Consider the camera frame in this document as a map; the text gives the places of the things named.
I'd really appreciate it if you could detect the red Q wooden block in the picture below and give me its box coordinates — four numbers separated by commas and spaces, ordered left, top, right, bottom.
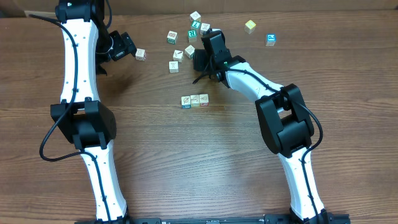
199, 94, 209, 106

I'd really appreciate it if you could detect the yellow-edged wooden block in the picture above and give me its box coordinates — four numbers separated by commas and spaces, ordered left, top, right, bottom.
190, 95, 200, 107

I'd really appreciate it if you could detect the blue-edged wooden block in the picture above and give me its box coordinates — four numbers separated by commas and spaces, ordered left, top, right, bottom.
181, 96, 192, 109

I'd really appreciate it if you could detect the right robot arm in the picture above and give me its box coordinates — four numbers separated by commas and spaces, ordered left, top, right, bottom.
193, 29, 328, 223

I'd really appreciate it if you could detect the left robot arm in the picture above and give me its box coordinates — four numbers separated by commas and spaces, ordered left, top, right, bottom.
50, 1, 137, 223

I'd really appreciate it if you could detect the green-sided tilted wooden block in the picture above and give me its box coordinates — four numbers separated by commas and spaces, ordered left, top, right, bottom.
184, 45, 195, 59

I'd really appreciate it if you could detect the red-sided left wooden block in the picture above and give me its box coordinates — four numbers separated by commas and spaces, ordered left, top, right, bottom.
135, 49, 147, 61

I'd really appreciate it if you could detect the wooden block red picture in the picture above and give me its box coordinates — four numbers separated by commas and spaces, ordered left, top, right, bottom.
172, 50, 183, 63

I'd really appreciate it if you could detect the green R wooden block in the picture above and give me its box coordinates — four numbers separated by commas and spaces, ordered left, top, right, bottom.
187, 30, 197, 42

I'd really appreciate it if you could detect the plain wooden block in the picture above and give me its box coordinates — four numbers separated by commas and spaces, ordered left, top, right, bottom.
169, 61, 179, 73

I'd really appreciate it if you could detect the blue-sided wooden block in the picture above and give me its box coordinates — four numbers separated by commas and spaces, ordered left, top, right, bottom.
200, 23, 210, 35

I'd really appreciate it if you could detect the green L wooden block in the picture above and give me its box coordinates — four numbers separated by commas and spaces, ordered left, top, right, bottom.
190, 21, 201, 32

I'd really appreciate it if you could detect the green B wooden block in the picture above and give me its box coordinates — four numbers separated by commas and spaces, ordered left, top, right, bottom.
167, 30, 178, 45

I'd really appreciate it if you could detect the brown cardboard backdrop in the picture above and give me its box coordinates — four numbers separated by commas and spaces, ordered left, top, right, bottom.
0, 0, 398, 18

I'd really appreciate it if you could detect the top wooden letter block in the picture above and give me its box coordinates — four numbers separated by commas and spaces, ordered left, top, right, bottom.
190, 11, 201, 22

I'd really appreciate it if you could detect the yellow top wooden block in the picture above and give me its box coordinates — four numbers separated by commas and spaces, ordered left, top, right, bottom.
244, 20, 256, 34

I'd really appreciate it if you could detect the blue P wooden block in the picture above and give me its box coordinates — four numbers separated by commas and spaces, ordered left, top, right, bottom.
266, 34, 276, 47

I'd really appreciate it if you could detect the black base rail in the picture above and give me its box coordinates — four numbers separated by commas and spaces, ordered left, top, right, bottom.
75, 213, 351, 224

